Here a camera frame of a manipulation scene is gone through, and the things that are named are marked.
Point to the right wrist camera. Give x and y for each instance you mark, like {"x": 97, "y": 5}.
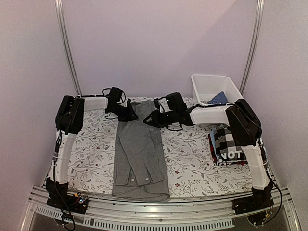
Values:
{"x": 158, "y": 105}

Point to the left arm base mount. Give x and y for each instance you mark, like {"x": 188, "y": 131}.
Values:
{"x": 77, "y": 203}

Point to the metal corner post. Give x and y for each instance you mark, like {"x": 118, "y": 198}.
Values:
{"x": 65, "y": 40}
{"x": 253, "y": 45}

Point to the grey long sleeve shirt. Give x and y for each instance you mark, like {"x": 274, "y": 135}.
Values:
{"x": 140, "y": 171}

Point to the aluminium front rail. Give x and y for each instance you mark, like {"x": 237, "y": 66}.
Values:
{"x": 214, "y": 213}

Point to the floral patterned table cloth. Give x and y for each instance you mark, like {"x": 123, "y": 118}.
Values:
{"x": 190, "y": 167}

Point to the right metal corner post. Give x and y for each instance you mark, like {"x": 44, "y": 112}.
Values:
{"x": 253, "y": 45}

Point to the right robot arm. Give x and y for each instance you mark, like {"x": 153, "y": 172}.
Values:
{"x": 244, "y": 125}

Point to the white plastic bin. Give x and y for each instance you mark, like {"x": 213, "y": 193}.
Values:
{"x": 206, "y": 87}

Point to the blue dotted cloth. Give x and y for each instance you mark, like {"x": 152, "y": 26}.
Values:
{"x": 219, "y": 99}

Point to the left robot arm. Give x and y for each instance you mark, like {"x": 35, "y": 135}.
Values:
{"x": 69, "y": 122}

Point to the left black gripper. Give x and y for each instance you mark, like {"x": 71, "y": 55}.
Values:
{"x": 129, "y": 116}

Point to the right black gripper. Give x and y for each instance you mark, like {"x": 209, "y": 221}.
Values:
{"x": 155, "y": 120}

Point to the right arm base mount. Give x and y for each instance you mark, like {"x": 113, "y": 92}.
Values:
{"x": 260, "y": 199}

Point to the left metal corner post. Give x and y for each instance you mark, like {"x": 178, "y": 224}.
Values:
{"x": 65, "y": 40}

